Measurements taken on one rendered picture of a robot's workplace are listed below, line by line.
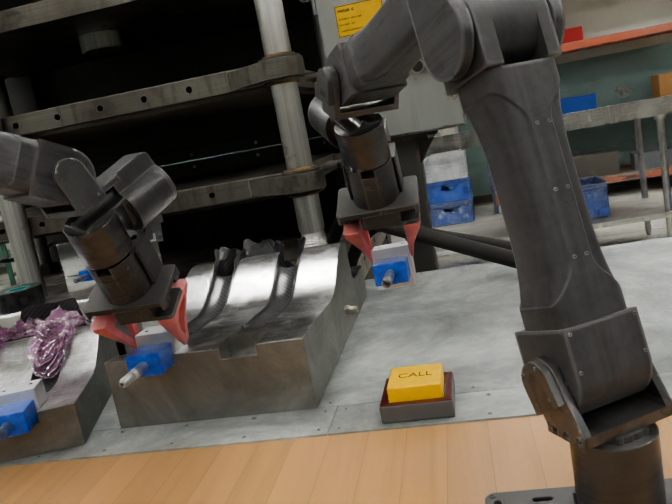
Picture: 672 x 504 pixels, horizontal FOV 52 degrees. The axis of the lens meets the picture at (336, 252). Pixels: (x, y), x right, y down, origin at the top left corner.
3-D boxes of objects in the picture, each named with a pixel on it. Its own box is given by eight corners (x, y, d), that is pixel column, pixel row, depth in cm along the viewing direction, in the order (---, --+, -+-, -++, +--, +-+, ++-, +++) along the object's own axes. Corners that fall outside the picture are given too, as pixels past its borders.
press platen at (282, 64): (326, 136, 147) (309, 45, 144) (-170, 228, 172) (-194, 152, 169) (371, 124, 227) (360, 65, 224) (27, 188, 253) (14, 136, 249)
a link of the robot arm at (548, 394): (517, 355, 51) (568, 376, 46) (609, 324, 54) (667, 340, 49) (528, 433, 52) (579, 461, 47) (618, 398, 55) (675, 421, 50)
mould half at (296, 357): (317, 408, 82) (295, 301, 80) (120, 428, 87) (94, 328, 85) (367, 295, 130) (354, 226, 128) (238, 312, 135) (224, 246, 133)
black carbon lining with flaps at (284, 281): (271, 343, 88) (256, 272, 86) (156, 357, 91) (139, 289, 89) (321, 276, 121) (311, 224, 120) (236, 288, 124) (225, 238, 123)
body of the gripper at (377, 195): (341, 200, 90) (327, 152, 85) (419, 186, 88) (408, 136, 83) (339, 230, 85) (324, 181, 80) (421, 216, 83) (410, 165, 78)
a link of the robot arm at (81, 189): (149, 202, 85) (90, 120, 79) (190, 198, 79) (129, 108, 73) (81, 264, 78) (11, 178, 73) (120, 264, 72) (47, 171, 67)
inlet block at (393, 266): (411, 302, 80) (403, 257, 80) (369, 308, 81) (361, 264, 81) (417, 278, 93) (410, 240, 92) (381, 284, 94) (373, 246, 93)
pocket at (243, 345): (263, 372, 82) (257, 343, 82) (222, 377, 83) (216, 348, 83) (273, 358, 87) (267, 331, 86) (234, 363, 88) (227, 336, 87)
